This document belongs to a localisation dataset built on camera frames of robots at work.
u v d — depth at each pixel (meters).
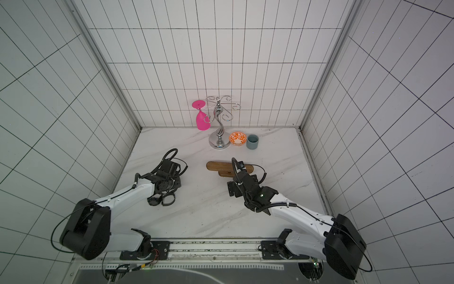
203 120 1.00
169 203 0.86
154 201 0.84
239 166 0.70
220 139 1.11
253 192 0.60
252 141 1.04
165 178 0.67
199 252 0.74
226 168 0.90
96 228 0.41
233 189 0.74
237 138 1.11
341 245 0.40
